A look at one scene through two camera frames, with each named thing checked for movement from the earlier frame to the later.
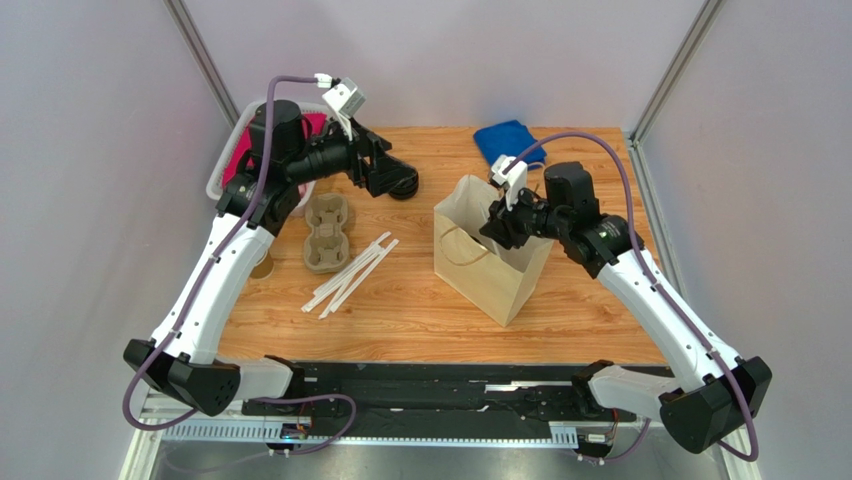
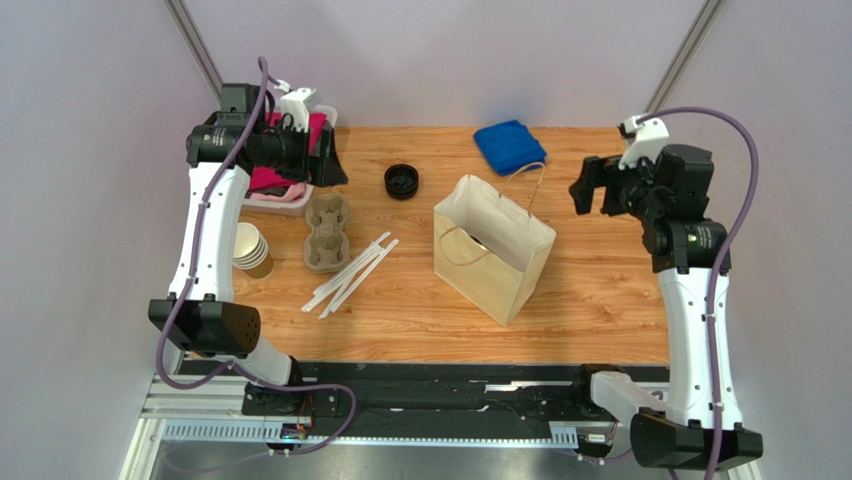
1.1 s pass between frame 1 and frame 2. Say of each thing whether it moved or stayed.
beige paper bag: stayed
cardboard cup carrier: stayed
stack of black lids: stayed
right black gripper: moved
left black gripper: moved
